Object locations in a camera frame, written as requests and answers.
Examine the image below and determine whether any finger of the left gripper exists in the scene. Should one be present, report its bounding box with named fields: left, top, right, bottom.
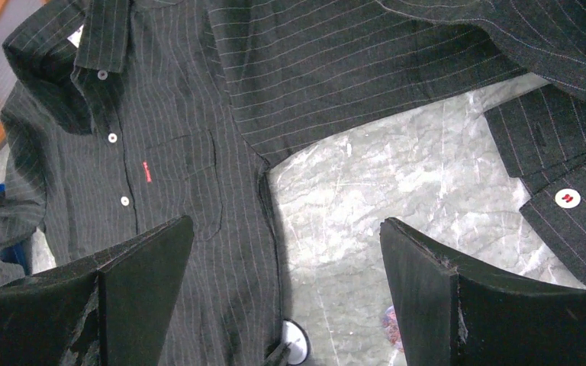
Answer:
left=264, top=342, right=291, bottom=366

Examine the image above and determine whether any white round badge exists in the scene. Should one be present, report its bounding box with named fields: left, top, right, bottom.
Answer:
left=277, top=319, right=311, bottom=365

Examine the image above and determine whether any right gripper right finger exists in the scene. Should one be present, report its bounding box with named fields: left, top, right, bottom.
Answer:
left=380, top=218, right=586, bottom=365

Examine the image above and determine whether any black pinstriped shirt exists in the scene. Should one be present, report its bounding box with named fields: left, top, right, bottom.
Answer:
left=0, top=1, right=586, bottom=365

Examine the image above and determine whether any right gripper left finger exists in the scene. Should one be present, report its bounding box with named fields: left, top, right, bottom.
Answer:
left=0, top=216, right=193, bottom=365

